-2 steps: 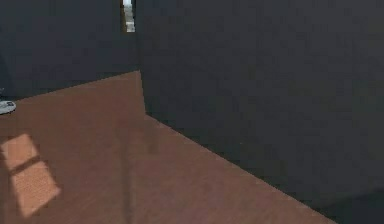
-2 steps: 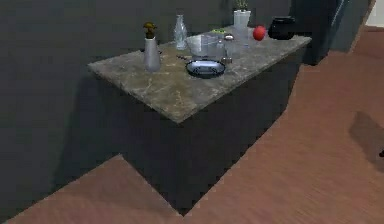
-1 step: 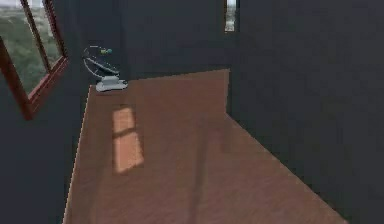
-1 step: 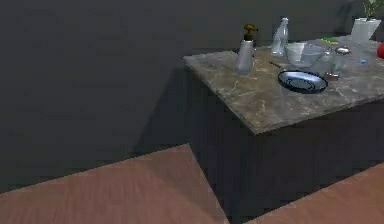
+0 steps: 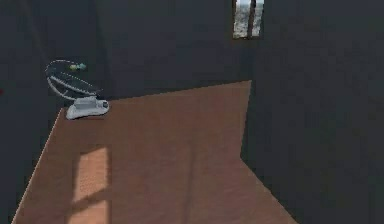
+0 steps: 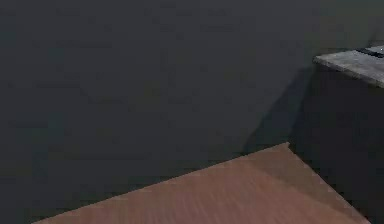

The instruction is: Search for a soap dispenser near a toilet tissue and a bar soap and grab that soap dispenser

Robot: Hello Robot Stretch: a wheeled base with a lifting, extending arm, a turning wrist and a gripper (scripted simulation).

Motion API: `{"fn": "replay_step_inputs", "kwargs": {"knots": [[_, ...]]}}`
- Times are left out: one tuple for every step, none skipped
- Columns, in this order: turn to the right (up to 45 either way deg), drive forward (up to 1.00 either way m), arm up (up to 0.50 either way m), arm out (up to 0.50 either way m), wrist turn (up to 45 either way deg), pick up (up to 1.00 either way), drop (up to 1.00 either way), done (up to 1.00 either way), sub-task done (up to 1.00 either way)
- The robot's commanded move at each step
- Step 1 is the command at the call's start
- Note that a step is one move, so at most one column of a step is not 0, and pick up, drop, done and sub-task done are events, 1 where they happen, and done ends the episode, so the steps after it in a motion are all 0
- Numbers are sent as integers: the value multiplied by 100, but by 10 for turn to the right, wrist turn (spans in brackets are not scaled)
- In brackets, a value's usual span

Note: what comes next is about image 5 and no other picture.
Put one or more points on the brown framed window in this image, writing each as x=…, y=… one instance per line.
x=248, y=18

